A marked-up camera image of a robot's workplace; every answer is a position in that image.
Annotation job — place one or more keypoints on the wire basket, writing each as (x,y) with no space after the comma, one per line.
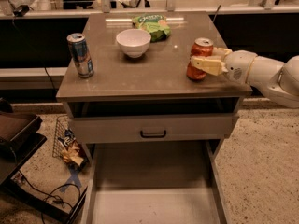
(59,143)

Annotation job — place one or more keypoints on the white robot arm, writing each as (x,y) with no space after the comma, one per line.
(275,80)

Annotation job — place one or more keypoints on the green rice chip bag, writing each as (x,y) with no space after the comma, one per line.
(155,24)

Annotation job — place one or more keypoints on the orange coke can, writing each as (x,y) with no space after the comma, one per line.
(202,46)

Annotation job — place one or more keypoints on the grey cabinet with drawers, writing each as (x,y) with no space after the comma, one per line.
(133,180)

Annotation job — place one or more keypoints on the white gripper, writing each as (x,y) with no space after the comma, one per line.
(240,66)

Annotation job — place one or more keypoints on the white bowl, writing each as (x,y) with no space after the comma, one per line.
(133,42)

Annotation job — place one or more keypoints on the blue silver energy drink can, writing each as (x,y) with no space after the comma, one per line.
(80,53)

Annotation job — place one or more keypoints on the black drawer handle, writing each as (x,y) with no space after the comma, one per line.
(153,135)

